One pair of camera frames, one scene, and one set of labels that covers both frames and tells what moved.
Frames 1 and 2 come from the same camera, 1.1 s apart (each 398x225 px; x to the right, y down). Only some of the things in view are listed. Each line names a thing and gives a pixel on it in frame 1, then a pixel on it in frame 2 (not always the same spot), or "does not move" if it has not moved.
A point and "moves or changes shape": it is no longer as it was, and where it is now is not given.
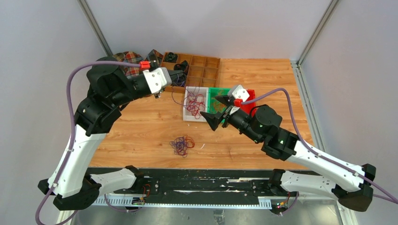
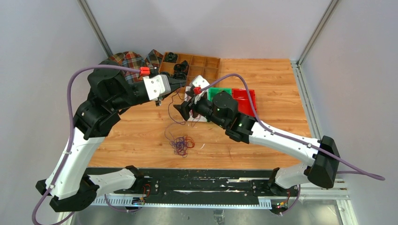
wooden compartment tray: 203,71 does not move
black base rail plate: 164,185 does not move
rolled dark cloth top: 171,57 does not move
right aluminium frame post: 332,7 does not move
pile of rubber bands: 180,145 does not move
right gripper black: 213,119 -> 185,108
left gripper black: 174,74 -> 174,84
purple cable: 190,97 moves or changes shape
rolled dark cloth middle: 183,66 does not move
